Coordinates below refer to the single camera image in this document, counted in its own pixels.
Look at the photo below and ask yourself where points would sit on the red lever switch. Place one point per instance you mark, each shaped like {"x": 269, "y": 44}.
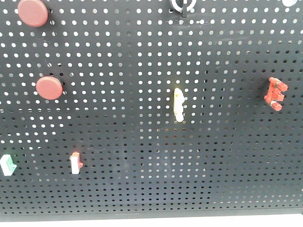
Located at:
{"x": 274, "y": 94}

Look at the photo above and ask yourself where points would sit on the white green rocker switch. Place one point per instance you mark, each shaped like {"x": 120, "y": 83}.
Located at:
{"x": 7, "y": 165}

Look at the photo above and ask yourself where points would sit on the yellow toggle switch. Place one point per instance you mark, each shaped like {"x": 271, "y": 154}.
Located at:
{"x": 178, "y": 104}

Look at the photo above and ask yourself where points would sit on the white rotary selector switch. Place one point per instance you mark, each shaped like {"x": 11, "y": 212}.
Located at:
{"x": 183, "y": 7}

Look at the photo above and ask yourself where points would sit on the white red rocker switch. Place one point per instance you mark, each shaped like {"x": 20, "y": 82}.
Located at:
{"x": 76, "y": 165}

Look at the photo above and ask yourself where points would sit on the lower red mushroom button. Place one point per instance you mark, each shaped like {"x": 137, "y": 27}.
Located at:
{"x": 49, "y": 87}

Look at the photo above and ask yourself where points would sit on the white standing desk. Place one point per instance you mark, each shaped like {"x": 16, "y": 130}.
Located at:
{"x": 290, "y": 220}

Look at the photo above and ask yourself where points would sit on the red mushroom button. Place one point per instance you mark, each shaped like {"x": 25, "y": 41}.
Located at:
{"x": 33, "y": 12}
{"x": 49, "y": 87}

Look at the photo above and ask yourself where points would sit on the black perforated pegboard panel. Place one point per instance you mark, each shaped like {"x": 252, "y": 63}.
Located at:
{"x": 119, "y": 62}

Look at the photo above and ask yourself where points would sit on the upper red mushroom button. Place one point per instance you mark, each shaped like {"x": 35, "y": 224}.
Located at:
{"x": 33, "y": 12}

